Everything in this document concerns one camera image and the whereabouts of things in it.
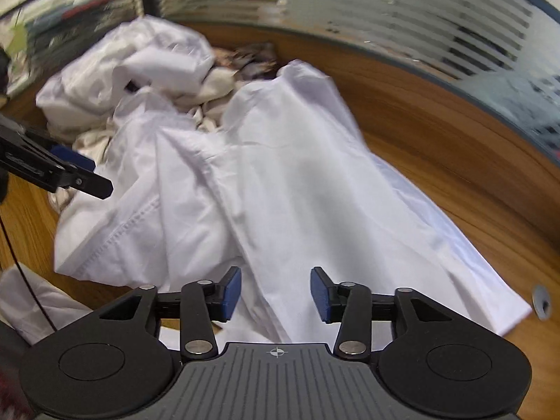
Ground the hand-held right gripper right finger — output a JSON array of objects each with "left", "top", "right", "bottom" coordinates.
[{"left": 310, "top": 267, "right": 460, "bottom": 359}]

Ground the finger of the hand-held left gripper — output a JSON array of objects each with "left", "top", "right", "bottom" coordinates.
[
  {"left": 49, "top": 143, "right": 97, "bottom": 173},
  {"left": 0, "top": 116, "right": 115, "bottom": 201}
]

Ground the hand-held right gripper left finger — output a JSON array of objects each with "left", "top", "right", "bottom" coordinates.
[{"left": 94, "top": 267, "right": 242, "bottom": 362}]

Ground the white dress shirt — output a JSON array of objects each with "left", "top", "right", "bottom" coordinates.
[
  {"left": 36, "top": 14, "right": 216, "bottom": 141},
  {"left": 55, "top": 59, "right": 533, "bottom": 344}
]

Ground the yellow-green folder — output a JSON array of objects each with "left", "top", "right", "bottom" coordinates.
[{"left": 11, "top": 20, "right": 30, "bottom": 53}]

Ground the white textured cloth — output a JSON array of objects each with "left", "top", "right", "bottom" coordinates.
[{"left": 0, "top": 266, "right": 93, "bottom": 347}]

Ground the beige garment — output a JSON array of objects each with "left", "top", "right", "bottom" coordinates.
[{"left": 47, "top": 68, "right": 239, "bottom": 217}]

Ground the grey-brown patterned cloth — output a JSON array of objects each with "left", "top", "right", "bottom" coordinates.
[{"left": 213, "top": 43, "right": 281, "bottom": 80}]

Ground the thin black cable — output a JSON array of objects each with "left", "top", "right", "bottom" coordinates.
[{"left": 0, "top": 210, "right": 58, "bottom": 334}]

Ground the grey desk cable grommet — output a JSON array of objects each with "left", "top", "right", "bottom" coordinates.
[{"left": 532, "top": 285, "right": 551, "bottom": 320}]

